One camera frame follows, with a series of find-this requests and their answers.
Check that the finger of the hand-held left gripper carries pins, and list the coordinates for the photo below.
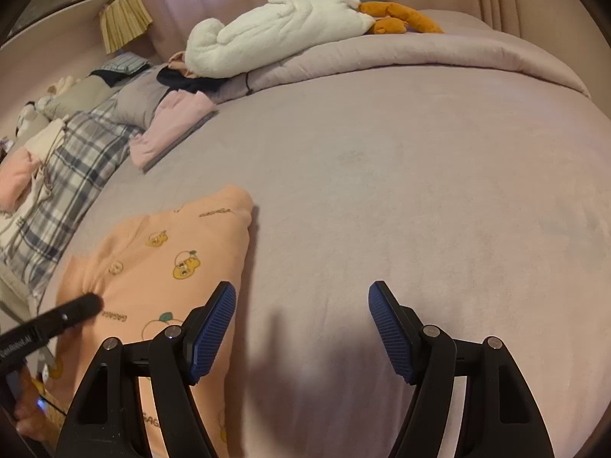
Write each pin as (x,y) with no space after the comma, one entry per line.
(81,306)

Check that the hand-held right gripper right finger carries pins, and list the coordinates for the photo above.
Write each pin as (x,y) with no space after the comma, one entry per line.
(391,329)

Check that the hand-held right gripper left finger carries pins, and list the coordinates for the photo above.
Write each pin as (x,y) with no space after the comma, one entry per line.
(215,329)

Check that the orange printed baby garment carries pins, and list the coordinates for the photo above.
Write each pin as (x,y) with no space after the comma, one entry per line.
(167,248)

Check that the person's left hand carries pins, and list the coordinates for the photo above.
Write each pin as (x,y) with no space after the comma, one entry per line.
(28,424)

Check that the pink rolled cloth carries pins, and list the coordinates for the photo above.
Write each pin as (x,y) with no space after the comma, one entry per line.
(16,176)

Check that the white cloth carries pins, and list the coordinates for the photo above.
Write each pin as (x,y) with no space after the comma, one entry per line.
(45,138)

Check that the pink folded cloth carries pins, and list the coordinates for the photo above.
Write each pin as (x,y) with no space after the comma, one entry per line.
(167,129)

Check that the white plush toys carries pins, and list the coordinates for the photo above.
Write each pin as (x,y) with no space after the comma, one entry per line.
(28,114)

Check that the beige pillow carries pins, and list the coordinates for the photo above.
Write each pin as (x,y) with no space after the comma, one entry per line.
(81,98)

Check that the grey pillow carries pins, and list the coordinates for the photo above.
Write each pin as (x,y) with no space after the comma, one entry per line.
(141,100)

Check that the dark folded cloth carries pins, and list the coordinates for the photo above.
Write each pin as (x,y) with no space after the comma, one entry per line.
(110,76)

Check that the dark navy cloth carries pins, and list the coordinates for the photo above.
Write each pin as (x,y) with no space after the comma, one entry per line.
(176,78)

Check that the blue striped pillow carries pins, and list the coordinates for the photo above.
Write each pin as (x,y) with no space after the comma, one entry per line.
(129,62)

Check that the grey comforter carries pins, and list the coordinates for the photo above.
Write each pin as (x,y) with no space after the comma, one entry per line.
(405,52)

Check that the yellow pleated cloth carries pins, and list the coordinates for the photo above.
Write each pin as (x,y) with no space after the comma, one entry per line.
(124,21)

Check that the white goose plush toy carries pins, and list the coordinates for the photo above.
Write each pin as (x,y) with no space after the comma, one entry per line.
(286,28)

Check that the curved wall shelf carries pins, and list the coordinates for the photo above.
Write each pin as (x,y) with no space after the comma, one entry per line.
(62,14)

